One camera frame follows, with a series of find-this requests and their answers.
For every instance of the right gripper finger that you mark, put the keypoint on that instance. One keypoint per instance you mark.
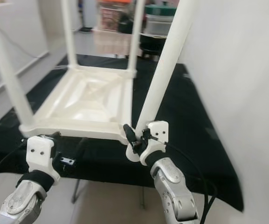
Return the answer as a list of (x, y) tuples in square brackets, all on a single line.
[(129, 134)]

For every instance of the black tablecloth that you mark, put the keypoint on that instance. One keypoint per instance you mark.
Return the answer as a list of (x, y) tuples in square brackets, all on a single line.
[(106, 158)]

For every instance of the metal table leg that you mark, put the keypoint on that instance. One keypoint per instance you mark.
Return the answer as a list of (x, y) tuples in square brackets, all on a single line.
[(78, 191), (142, 198)]

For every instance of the white plastic table top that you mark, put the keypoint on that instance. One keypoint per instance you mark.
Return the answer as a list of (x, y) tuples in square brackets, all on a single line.
[(83, 98)]

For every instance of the black round stool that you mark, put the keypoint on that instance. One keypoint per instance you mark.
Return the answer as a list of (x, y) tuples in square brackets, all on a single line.
[(153, 52)]

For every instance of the black plastic bag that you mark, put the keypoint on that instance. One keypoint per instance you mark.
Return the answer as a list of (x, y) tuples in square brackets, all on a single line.
[(125, 23)]

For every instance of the small black floor object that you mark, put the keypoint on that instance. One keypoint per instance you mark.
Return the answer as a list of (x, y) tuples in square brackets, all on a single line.
[(86, 29)]

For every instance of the clear container green lid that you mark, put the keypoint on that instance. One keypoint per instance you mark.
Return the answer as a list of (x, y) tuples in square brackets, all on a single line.
[(160, 21)]

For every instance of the red print box orange lid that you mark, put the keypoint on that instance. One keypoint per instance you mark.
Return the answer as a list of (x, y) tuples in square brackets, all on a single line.
[(112, 16)]

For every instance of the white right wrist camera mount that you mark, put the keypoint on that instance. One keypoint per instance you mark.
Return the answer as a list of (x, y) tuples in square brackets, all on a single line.
[(160, 130)]

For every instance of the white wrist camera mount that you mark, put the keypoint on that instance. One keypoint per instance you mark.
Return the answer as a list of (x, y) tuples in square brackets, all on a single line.
[(41, 151), (160, 130)]

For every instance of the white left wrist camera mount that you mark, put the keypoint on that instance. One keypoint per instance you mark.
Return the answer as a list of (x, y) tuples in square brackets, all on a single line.
[(41, 151)]

